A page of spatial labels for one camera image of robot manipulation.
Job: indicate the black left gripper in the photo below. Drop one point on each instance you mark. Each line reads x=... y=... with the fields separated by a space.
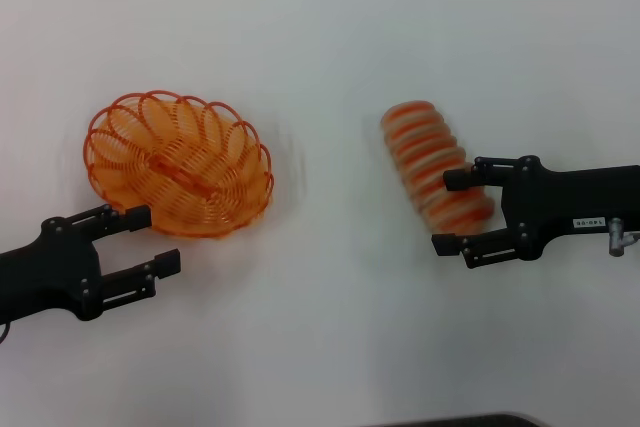
x=45 y=272

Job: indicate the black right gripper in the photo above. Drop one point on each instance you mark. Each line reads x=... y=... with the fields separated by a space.
x=565 y=202

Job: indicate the orange striped bread roll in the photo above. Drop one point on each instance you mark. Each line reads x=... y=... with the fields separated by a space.
x=425 y=147

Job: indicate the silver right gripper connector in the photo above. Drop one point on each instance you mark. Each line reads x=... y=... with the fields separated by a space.
x=617 y=237

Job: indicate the dark rounded edge object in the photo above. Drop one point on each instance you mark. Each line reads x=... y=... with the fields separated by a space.
x=460 y=420

